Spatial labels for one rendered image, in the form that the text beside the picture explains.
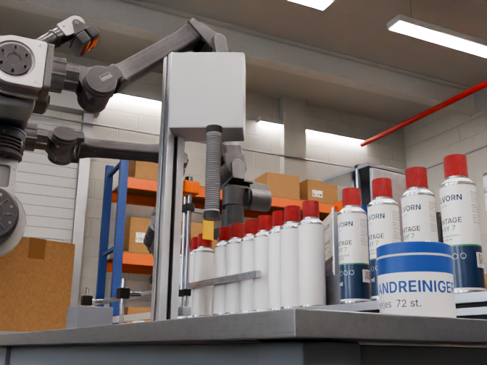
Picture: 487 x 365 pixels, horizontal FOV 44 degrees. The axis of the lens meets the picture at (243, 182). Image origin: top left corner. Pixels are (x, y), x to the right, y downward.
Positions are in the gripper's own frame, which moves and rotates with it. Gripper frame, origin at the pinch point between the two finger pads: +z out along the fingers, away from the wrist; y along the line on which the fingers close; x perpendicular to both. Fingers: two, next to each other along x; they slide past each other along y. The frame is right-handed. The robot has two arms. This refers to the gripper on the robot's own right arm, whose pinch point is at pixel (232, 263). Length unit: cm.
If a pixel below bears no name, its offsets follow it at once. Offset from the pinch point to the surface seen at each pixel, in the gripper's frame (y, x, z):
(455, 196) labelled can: -74, 8, -1
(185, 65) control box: -13.2, 21.6, -42.9
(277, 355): -88, 49, 20
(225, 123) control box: -18.8, 13.8, -28.5
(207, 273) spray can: -0.5, 7.2, 2.9
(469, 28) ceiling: 183, -363, -264
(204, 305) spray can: -0.5, 7.7, 10.6
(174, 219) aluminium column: -8.1, 20.3, -7.6
